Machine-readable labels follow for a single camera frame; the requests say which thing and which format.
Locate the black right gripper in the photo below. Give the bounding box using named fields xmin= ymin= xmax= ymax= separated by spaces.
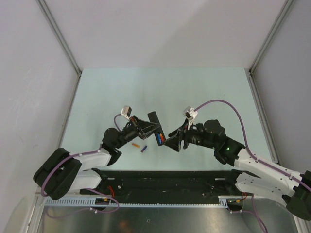
xmin=163 ymin=118 xmax=217 ymax=152

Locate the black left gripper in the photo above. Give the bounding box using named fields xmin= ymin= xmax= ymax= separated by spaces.
xmin=114 ymin=115 xmax=161 ymax=149

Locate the red orange battery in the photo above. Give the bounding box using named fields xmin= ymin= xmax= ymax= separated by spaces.
xmin=159 ymin=133 xmax=165 ymax=143

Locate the black remote control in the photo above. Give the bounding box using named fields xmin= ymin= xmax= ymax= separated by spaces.
xmin=147 ymin=111 xmax=166 ymax=146

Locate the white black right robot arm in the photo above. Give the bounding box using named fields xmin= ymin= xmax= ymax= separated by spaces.
xmin=164 ymin=120 xmax=311 ymax=221

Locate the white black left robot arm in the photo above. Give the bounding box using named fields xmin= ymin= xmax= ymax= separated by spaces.
xmin=33 ymin=116 xmax=161 ymax=200

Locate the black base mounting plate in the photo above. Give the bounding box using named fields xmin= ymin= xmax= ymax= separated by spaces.
xmin=80 ymin=169 xmax=253 ymax=204

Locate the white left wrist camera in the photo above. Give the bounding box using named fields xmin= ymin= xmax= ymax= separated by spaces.
xmin=121 ymin=105 xmax=132 ymax=121

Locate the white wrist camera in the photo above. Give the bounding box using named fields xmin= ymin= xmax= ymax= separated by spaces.
xmin=121 ymin=105 xmax=132 ymax=121
xmin=183 ymin=106 xmax=198 ymax=130

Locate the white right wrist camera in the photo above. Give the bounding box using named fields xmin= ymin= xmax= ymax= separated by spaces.
xmin=183 ymin=106 xmax=198 ymax=130

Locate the grey slotted cable duct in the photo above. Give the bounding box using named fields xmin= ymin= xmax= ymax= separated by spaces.
xmin=44 ymin=197 xmax=232 ymax=208

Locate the left aluminium frame post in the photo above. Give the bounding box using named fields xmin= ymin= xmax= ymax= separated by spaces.
xmin=36 ymin=0 xmax=82 ymax=77

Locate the aluminium frame post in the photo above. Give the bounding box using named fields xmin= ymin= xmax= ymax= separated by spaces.
xmin=36 ymin=0 xmax=82 ymax=77
xmin=248 ymin=0 xmax=296 ymax=75

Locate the right aluminium frame post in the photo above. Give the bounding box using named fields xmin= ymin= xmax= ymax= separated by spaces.
xmin=248 ymin=0 xmax=296 ymax=75

